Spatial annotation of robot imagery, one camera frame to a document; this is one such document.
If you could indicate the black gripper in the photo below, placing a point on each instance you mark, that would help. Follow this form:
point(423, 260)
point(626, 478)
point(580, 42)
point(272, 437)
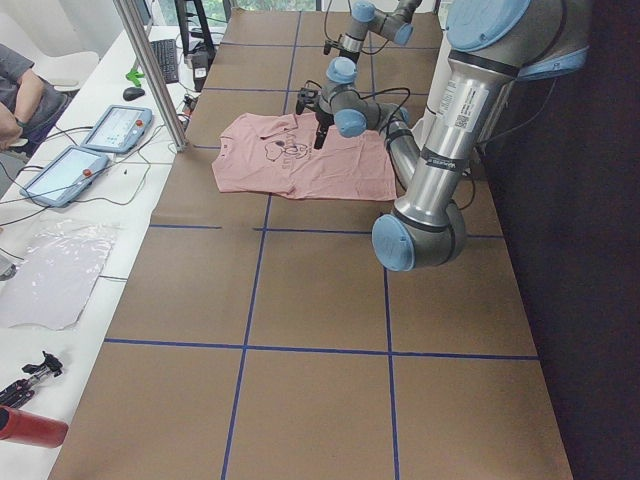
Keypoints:
point(340, 46)
point(320, 121)

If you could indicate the pink Snoopy t-shirt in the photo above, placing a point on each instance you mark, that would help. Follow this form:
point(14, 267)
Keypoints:
point(276, 154)

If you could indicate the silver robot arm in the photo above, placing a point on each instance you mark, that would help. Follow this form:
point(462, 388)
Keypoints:
point(365, 18)
point(493, 43)

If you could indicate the black keyboard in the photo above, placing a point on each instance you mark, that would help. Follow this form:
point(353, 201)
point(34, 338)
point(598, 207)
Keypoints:
point(165, 52)

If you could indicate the black computer mouse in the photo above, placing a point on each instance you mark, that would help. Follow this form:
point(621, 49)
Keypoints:
point(132, 93)

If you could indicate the upper teach pendant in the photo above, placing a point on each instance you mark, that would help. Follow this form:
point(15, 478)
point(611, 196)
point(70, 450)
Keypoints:
point(119, 129)

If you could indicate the teach pendant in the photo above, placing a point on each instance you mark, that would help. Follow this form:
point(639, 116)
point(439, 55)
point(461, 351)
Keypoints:
point(65, 178)
point(119, 129)

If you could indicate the lower teach pendant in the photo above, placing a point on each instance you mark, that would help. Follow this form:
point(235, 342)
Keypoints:
point(65, 178)

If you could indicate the clear plastic bag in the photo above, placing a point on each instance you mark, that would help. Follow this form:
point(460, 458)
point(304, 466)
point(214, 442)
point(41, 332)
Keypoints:
point(57, 275)

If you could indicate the seated person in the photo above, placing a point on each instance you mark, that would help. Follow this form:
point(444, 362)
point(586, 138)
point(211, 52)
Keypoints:
point(30, 106)

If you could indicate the black small tripod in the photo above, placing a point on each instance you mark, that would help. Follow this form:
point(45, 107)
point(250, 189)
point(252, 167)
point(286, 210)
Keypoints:
point(18, 393)

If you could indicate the red bottle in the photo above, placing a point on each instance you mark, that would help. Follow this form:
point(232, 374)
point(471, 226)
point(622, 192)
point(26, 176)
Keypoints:
point(22, 427)

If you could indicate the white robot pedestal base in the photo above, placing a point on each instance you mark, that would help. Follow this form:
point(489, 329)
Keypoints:
point(440, 79)

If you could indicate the aluminium frame post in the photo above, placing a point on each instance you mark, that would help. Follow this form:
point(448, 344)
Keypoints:
point(135, 30)

